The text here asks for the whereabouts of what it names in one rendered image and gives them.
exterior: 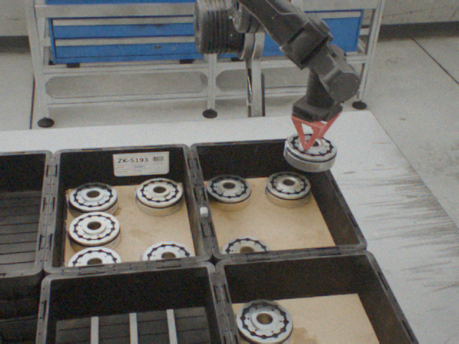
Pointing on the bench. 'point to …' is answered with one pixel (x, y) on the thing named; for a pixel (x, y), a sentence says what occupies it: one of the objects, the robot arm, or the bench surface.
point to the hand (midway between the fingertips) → (312, 140)
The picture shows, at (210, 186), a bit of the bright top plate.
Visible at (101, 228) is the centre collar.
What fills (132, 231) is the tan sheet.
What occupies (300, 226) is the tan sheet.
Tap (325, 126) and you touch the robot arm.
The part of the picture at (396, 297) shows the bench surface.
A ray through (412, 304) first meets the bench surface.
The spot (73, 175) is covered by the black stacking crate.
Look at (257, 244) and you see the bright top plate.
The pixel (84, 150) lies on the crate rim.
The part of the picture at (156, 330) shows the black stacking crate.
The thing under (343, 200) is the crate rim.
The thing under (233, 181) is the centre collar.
